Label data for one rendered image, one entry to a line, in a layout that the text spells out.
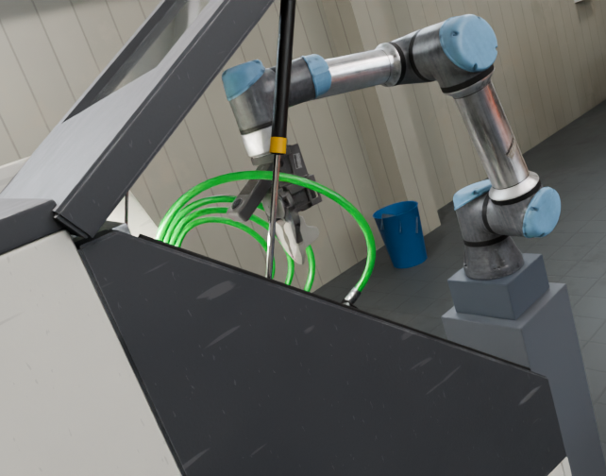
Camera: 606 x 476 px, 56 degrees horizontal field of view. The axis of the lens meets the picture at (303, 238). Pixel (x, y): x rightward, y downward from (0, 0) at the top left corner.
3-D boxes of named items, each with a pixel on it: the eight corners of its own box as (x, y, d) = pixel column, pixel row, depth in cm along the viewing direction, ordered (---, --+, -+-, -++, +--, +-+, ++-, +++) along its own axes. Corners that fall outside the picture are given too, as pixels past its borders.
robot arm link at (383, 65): (410, 35, 138) (228, 70, 115) (442, 25, 129) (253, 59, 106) (418, 84, 141) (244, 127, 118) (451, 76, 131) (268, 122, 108)
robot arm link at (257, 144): (253, 133, 95) (232, 137, 102) (262, 159, 96) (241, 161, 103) (290, 119, 98) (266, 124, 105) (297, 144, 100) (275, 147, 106)
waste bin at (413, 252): (406, 250, 448) (391, 196, 436) (442, 251, 421) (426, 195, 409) (375, 271, 427) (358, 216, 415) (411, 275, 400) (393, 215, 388)
